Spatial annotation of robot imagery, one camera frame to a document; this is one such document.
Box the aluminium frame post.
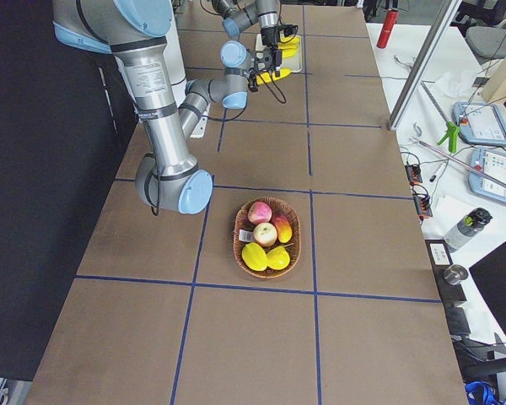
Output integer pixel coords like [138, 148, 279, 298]
[387, 0, 461, 131]

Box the red bottle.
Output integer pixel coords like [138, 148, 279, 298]
[376, 8, 399, 49]

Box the yellow mango right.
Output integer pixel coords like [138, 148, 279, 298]
[266, 246, 290, 270]

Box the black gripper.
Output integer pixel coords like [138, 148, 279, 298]
[261, 25, 280, 47]
[247, 57, 273, 92]

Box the brown wicker basket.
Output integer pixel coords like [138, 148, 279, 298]
[233, 197, 301, 279]

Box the yellow mango left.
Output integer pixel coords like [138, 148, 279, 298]
[241, 242, 267, 272]

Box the teach pendant tablet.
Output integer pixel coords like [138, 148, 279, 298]
[452, 101, 506, 147]
[468, 148, 506, 205]

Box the far teach pendant tablet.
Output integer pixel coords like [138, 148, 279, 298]
[452, 101, 506, 147]

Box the green handled reacher grabber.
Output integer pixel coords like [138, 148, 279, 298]
[419, 80, 460, 153]

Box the white bear tray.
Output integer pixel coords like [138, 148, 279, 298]
[255, 34, 303, 73]

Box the yellow banana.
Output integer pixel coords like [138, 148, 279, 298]
[278, 35, 301, 46]
[278, 43, 299, 51]
[256, 68, 292, 85]
[282, 48, 298, 59]

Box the steel cup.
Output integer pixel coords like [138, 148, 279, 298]
[443, 264, 469, 286]

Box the yellow mango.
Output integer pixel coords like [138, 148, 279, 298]
[241, 242, 267, 272]
[266, 246, 290, 270]

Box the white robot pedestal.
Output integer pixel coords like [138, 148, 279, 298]
[151, 0, 212, 140]

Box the grey water bottle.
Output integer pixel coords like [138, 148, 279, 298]
[444, 208, 493, 252]

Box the near teach pendant tablet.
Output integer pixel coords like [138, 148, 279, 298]
[468, 148, 506, 205]

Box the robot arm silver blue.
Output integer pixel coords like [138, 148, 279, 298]
[52, 1, 281, 214]
[211, 0, 280, 47]

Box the red apple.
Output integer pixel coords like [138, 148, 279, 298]
[247, 201, 272, 224]

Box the orange fruit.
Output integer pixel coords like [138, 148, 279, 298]
[271, 212, 293, 244]

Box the yellow green apple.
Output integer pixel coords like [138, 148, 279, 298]
[253, 222, 277, 247]

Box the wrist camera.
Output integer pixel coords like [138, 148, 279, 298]
[278, 24, 299, 37]
[261, 46, 283, 78]

